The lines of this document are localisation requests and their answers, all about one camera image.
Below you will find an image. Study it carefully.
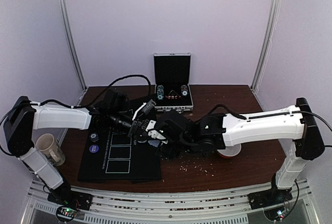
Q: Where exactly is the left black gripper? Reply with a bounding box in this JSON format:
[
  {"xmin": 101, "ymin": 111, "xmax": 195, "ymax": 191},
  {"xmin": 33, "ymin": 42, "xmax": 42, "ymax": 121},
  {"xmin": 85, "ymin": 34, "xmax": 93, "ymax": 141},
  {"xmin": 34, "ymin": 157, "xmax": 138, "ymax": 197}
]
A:
[{"xmin": 109, "ymin": 109, "xmax": 159, "ymax": 141}]

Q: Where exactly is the black poker mat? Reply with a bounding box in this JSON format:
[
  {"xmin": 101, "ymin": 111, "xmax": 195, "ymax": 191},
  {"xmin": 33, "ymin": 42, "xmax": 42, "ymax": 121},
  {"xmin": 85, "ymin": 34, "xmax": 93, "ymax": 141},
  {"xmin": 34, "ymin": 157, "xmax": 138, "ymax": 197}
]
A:
[{"xmin": 77, "ymin": 129, "xmax": 161, "ymax": 183}]

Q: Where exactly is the purple small blind button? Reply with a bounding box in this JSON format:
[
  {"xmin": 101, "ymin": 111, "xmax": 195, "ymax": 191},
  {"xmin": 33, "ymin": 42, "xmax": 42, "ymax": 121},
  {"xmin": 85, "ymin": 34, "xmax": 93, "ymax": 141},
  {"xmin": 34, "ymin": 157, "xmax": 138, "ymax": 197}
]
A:
[{"xmin": 89, "ymin": 145, "xmax": 100, "ymax": 153}]

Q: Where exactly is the deck of grey cards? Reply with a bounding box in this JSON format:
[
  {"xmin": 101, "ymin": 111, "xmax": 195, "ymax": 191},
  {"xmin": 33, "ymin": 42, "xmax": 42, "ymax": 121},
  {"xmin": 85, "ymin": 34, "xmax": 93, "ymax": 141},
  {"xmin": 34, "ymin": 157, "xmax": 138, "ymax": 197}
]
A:
[{"xmin": 148, "ymin": 140, "xmax": 160, "ymax": 147}]

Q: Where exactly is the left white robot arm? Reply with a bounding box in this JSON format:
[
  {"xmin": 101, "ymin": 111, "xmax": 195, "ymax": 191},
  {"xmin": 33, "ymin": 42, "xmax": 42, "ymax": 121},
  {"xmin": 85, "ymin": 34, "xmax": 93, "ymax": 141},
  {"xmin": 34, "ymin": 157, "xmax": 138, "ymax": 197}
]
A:
[{"xmin": 1, "ymin": 96, "xmax": 160, "ymax": 205}]

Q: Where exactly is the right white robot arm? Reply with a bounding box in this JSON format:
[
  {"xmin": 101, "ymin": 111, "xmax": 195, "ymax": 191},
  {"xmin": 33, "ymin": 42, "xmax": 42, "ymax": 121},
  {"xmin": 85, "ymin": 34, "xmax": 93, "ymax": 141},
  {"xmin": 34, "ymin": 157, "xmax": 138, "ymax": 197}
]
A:
[{"xmin": 144, "ymin": 98, "xmax": 325, "ymax": 204}]

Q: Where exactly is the left chip stack in case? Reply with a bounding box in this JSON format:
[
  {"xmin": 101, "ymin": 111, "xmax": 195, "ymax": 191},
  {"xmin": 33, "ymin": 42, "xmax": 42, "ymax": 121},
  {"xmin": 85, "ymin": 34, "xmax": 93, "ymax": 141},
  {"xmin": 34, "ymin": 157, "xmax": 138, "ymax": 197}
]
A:
[{"xmin": 156, "ymin": 85, "xmax": 164, "ymax": 101}]

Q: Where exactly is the chip stack in case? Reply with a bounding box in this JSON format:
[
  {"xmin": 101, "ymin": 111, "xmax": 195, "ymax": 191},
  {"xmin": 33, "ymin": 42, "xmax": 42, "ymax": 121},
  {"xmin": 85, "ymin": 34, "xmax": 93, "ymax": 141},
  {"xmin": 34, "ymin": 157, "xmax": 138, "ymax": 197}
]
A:
[
  {"xmin": 181, "ymin": 85, "xmax": 188, "ymax": 96},
  {"xmin": 156, "ymin": 85, "xmax": 164, "ymax": 101}
]

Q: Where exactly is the aluminium poker case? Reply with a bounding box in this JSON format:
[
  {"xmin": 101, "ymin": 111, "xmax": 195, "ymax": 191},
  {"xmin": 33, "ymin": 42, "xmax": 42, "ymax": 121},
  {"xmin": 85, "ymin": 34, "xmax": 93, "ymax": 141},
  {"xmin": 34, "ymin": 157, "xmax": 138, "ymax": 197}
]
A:
[{"xmin": 153, "ymin": 52, "xmax": 193, "ymax": 113}]

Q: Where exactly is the right chip stack in case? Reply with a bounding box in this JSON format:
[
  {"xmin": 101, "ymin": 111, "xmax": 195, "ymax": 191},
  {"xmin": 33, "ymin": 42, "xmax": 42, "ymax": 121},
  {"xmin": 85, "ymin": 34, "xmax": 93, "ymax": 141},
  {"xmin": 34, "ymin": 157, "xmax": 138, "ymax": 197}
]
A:
[{"xmin": 181, "ymin": 85, "xmax": 188, "ymax": 96}]

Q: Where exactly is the white and orange bowl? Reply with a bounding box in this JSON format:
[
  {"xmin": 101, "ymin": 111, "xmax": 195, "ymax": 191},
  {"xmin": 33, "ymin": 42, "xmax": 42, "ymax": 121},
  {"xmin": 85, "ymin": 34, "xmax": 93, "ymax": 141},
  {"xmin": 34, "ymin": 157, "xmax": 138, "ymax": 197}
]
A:
[{"xmin": 217, "ymin": 144, "xmax": 242, "ymax": 159}]

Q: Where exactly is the beige mug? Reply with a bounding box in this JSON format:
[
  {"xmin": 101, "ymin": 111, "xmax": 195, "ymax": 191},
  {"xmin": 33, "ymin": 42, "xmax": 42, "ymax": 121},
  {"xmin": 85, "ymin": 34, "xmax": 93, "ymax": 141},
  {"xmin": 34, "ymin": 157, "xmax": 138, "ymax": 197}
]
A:
[{"xmin": 36, "ymin": 133, "xmax": 65, "ymax": 166}]

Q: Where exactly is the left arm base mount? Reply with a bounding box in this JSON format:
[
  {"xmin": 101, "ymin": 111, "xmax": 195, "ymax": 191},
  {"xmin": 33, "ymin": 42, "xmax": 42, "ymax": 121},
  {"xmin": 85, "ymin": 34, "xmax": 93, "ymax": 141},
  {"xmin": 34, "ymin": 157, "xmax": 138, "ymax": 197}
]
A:
[{"xmin": 47, "ymin": 191, "xmax": 93, "ymax": 223}]

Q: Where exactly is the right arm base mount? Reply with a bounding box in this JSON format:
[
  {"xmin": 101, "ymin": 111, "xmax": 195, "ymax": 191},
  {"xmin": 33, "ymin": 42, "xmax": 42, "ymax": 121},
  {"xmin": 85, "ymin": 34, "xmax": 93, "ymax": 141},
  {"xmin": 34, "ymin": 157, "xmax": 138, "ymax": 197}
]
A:
[{"xmin": 247, "ymin": 189, "xmax": 293, "ymax": 222}]

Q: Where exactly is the left aluminium frame post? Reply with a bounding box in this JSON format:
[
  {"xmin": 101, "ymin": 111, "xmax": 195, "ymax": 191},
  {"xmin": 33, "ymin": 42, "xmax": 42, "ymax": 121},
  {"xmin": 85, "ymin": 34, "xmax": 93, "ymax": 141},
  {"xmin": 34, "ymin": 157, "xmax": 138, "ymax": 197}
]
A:
[{"xmin": 59, "ymin": 0, "xmax": 87, "ymax": 91}]

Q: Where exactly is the aluminium frame post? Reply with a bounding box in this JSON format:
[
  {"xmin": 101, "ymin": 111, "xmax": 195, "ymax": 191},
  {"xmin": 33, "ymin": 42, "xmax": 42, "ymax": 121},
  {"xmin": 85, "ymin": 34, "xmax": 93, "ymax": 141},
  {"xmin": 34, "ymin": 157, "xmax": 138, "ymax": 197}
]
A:
[
  {"xmin": 59, "ymin": 0, "xmax": 87, "ymax": 91},
  {"xmin": 251, "ymin": 0, "xmax": 281, "ymax": 93}
]

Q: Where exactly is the right aluminium frame post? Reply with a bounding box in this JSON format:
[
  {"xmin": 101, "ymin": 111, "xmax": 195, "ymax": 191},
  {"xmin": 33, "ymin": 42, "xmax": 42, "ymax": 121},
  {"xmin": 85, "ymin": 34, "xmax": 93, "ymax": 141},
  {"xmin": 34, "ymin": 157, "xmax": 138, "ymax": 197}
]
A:
[{"xmin": 251, "ymin": 0, "xmax": 281, "ymax": 93}]

